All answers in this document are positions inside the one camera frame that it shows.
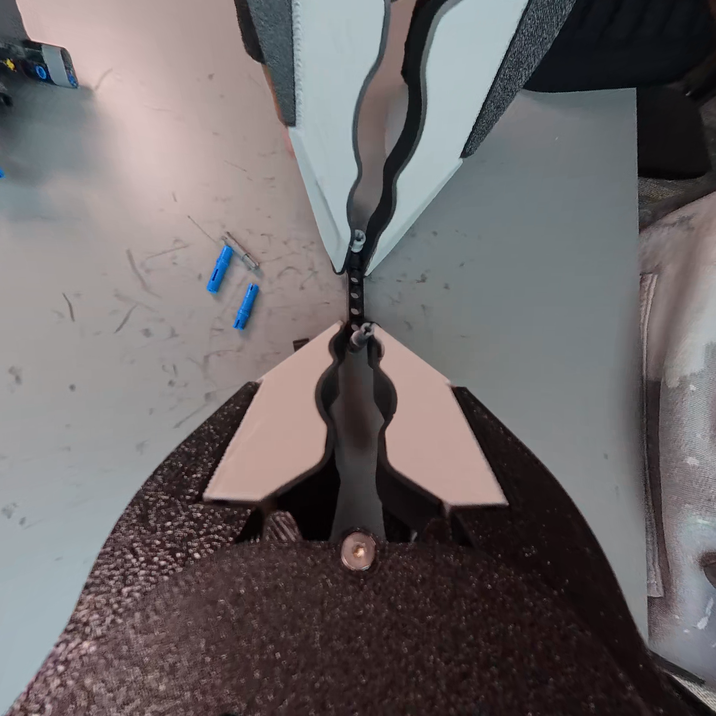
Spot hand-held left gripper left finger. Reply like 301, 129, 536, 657
202, 321, 343, 512

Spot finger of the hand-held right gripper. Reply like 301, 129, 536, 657
362, 0, 530, 276
286, 0, 393, 276

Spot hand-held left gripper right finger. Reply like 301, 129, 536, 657
364, 324, 509, 511

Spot black and grey toy part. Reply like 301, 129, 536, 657
347, 231, 374, 352

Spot grey desk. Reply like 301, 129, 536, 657
0, 0, 650, 700

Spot blue toy pin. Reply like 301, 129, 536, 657
233, 283, 260, 331
206, 245, 233, 295

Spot grey toy axle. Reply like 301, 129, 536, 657
222, 233, 261, 273

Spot grey and black toy assembly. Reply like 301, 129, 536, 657
0, 39, 79, 107

